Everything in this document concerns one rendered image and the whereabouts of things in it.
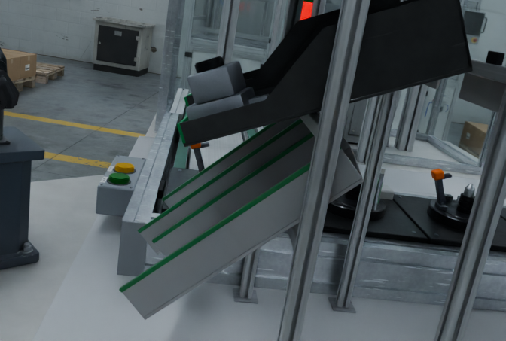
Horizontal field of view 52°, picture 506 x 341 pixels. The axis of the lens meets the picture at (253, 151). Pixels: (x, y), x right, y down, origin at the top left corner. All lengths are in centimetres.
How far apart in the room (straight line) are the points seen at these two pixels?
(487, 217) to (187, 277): 31
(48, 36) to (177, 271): 929
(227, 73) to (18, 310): 50
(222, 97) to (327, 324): 49
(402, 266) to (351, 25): 61
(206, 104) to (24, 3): 944
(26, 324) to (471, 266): 59
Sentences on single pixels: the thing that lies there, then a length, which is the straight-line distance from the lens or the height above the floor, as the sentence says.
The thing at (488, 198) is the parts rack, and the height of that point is 119.
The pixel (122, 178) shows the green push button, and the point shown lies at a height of 97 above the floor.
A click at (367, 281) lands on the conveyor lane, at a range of 98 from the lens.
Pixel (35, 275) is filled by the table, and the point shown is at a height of 86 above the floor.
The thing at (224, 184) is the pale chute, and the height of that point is 111.
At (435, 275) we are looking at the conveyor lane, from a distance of 102.
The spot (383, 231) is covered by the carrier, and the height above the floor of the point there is 97.
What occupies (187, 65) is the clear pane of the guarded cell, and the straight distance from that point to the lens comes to 233.
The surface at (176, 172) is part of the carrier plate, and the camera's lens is 113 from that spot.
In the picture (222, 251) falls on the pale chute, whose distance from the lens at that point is 55.
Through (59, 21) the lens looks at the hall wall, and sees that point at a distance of 970.
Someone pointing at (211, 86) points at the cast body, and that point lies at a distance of 53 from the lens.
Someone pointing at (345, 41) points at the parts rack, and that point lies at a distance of 46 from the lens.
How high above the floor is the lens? 133
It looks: 15 degrees down
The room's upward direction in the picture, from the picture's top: 9 degrees clockwise
